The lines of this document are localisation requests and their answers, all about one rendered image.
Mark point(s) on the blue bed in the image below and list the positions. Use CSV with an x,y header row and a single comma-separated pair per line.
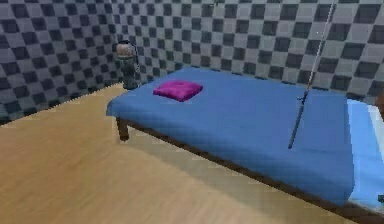
x,y
240,126

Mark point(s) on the purple pillow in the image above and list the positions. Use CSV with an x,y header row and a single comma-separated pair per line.
x,y
177,89

